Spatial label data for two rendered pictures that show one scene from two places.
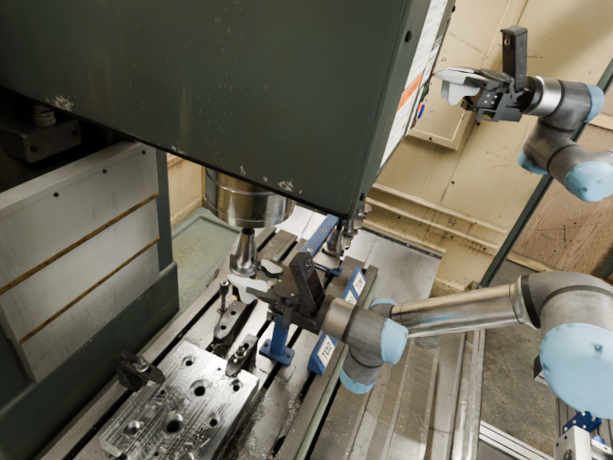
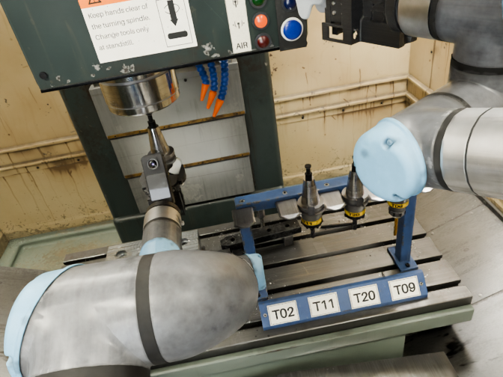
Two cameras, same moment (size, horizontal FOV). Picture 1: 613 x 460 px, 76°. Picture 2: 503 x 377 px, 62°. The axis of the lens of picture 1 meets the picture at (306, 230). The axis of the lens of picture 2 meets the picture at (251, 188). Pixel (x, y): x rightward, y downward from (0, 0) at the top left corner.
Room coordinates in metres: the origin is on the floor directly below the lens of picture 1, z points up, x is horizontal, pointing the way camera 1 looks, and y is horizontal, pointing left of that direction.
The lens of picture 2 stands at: (0.48, -0.78, 1.84)
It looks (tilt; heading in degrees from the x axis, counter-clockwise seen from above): 35 degrees down; 71
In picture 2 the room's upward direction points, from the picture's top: 10 degrees counter-clockwise
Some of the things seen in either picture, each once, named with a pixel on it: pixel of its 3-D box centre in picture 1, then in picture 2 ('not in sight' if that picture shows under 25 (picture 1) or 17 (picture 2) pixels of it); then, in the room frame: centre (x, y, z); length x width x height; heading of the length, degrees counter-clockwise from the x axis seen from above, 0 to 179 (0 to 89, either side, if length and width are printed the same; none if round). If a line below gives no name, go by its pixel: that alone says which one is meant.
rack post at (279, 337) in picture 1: (283, 319); (250, 251); (0.73, 0.02, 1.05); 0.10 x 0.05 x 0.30; 73
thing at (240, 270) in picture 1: (245, 262); (162, 156); (0.59, 0.11, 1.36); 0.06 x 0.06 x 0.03
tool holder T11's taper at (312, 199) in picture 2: (336, 237); (309, 189); (0.87, -0.09, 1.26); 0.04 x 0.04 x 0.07
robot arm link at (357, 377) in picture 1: (364, 359); not in sight; (0.52, -0.17, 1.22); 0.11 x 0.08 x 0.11; 161
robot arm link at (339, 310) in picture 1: (337, 317); (164, 224); (0.53, -0.09, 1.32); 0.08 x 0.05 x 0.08; 163
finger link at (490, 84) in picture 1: (483, 81); not in sight; (0.81, -0.28, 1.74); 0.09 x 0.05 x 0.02; 103
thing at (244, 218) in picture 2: not in sight; (243, 218); (0.71, -0.04, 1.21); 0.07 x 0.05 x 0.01; 73
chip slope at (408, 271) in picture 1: (316, 284); (406, 280); (1.21, -0.09, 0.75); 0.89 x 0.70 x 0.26; 73
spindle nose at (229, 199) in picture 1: (253, 174); (137, 74); (0.59, 0.11, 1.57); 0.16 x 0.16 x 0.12
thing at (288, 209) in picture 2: (326, 261); (288, 209); (0.82, -0.07, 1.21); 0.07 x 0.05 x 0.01; 73
